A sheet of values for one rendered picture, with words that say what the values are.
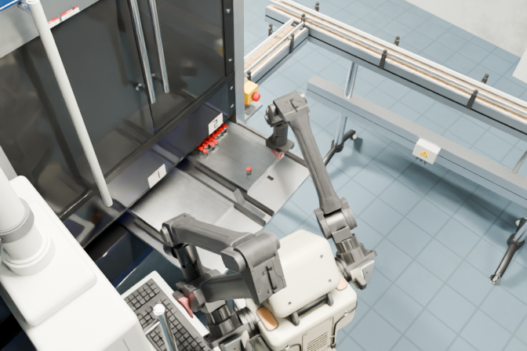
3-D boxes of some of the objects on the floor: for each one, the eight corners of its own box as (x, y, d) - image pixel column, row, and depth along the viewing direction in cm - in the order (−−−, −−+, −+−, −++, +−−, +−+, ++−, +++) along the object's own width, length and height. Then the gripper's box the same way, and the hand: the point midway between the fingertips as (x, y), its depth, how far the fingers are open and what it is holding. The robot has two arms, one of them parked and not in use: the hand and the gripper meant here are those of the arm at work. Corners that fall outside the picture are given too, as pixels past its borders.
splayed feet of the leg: (485, 280, 276) (494, 268, 266) (515, 218, 303) (525, 205, 292) (499, 288, 273) (509, 276, 263) (528, 225, 300) (539, 212, 289)
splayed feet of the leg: (308, 178, 319) (310, 164, 308) (349, 132, 345) (352, 117, 334) (319, 184, 316) (321, 170, 305) (359, 136, 342) (362, 122, 331)
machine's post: (230, 225, 295) (209, -197, 134) (237, 218, 298) (223, -202, 137) (239, 231, 293) (228, -191, 132) (245, 224, 296) (242, -197, 135)
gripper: (264, 130, 196) (263, 157, 207) (285, 142, 192) (284, 169, 203) (275, 121, 200) (274, 148, 211) (296, 132, 196) (293, 160, 207)
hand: (278, 157), depth 207 cm, fingers closed
